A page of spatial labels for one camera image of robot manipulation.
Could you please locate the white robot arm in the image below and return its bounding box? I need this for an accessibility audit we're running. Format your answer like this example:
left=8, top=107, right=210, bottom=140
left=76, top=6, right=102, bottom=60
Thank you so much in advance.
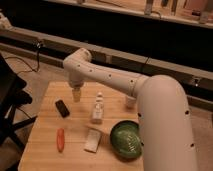
left=63, top=48, right=198, bottom=171

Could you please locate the black eraser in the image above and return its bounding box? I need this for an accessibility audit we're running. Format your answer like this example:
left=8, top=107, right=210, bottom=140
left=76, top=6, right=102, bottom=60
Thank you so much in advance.
left=55, top=100, right=70, bottom=118

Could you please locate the white sponge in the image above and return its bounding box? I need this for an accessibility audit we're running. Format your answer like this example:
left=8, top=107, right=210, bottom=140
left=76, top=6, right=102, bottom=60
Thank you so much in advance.
left=84, top=129, right=101, bottom=153

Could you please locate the small clear bottle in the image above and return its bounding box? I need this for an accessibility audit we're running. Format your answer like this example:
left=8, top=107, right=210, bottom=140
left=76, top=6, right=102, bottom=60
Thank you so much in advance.
left=91, top=92, right=104, bottom=124

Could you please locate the orange carrot toy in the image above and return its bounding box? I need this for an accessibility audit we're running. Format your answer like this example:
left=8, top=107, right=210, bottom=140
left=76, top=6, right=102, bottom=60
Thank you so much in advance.
left=56, top=128, right=65, bottom=152

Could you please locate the white paper cup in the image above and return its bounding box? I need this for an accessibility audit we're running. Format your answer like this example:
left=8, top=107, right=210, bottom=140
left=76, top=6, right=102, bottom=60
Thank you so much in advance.
left=125, top=96, right=136, bottom=108

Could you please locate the black office chair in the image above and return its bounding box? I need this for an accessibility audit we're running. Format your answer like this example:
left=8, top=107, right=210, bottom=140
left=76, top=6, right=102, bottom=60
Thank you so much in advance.
left=0, top=54, right=37, bottom=171

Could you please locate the green bowl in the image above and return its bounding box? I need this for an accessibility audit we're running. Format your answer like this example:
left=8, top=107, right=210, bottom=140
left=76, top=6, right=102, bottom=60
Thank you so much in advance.
left=110, top=120, right=142, bottom=159

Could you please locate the black cable on floor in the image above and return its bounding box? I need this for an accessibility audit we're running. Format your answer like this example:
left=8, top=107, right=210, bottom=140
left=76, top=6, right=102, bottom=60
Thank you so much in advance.
left=3, top=39, right=45, bottom=75

